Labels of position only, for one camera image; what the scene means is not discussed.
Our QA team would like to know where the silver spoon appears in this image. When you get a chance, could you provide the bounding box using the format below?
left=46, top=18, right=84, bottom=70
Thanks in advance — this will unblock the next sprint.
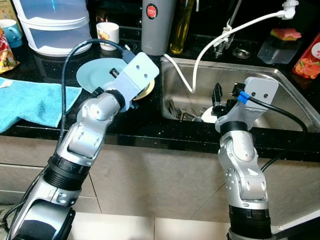
left=186, top=111, right=203, bottom=122

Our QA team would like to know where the silver fork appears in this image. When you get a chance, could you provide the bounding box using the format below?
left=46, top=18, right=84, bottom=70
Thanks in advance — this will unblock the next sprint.
left=169, top=100, right=183, bottom=121

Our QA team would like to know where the yellow plate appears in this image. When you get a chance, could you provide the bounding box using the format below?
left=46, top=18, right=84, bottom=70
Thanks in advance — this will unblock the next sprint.
left=131, top=80, right=156, bottom=102

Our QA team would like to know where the white bowl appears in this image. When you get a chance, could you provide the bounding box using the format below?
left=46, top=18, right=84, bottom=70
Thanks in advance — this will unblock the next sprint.
left=201, top=106, right=221, bottom=123

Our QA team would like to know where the round steel sink hole cap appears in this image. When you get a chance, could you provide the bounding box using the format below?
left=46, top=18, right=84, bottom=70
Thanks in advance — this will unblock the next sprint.
left=232, top=47, right=252, bottom=59

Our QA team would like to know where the light blue plate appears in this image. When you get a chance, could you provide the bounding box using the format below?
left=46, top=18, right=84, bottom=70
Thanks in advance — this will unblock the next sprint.
left=76, top=57, right=132, bottom=94

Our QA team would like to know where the clear plastic sponge box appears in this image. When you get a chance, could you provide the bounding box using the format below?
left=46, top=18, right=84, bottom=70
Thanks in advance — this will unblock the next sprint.
left=257, top=37, right=302, bottom=65

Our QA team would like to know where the stainless steel sink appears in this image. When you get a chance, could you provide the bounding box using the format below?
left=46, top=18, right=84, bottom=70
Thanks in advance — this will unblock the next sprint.
left=160, top=56, right=320, bottom=133

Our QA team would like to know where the white printed cup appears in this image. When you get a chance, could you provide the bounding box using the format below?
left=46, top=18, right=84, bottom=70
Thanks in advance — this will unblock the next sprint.
left=96, top=22, right=120, bottom=51

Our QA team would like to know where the grey tumbler with red logo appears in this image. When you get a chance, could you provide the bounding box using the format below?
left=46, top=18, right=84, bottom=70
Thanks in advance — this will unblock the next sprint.
left=141, top=0, right=177, bottom=56

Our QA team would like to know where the pink yellow sponge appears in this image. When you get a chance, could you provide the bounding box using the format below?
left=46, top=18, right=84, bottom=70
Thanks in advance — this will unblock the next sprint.
left=270, top=28, right=303, bottom=42

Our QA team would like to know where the red peach soap bottle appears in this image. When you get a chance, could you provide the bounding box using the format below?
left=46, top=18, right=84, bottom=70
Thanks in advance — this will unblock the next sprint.
left=292, top=32, right=320, bottom=79

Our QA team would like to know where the yellow oil bottle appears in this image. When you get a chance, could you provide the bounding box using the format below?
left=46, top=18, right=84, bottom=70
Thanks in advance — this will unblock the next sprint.
left=170, top=0, right=196, bottom=55

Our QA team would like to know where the light blue towel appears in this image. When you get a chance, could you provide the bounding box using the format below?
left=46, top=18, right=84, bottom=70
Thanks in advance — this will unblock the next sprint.
left=0, top=77, right=83, bottom=134

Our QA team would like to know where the grey drawer front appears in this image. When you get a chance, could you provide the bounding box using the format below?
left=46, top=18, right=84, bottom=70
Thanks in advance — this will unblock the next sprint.
left=0, top=134, right=61, bottom=168
left=0, top=164, right=51, bottom=193

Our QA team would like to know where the dark side cabinet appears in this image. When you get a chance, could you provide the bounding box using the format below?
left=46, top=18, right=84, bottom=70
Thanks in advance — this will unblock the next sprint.
left=272, top=210, right=320, bottom=240

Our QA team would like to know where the blue mug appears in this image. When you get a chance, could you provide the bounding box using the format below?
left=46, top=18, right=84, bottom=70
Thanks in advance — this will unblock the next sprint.
left=0, top=19, right=23, bottom=49

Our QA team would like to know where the blue cable tape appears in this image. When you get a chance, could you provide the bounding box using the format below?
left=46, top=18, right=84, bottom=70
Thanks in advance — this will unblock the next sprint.
left=237, top=91, right=250, bottom=104

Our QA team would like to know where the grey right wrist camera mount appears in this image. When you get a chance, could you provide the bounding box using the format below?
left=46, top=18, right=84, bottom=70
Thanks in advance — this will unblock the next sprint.
left=217, top=77, right=279, bottom=133

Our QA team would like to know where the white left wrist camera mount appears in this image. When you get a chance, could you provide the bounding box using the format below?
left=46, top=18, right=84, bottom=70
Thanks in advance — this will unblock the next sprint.
left=112, top=52, right=161, bottom=106

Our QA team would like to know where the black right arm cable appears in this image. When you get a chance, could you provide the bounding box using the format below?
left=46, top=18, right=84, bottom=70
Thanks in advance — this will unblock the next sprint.
left=247, top=95, right=308, bottom=173

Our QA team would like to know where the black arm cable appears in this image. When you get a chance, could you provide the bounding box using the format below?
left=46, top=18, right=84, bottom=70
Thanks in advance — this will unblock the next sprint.
left=247, top=95, right=308, bottom=173
left=59, top=39, right=138, bottom=146

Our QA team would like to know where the white flexible hose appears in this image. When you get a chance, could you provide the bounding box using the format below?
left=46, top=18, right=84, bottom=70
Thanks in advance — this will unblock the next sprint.
left=162, top=0, right=300, bottom=94

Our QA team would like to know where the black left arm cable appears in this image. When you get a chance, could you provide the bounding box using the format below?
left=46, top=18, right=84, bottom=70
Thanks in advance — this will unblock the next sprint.
left=59, top=39, right=138, bottom=146

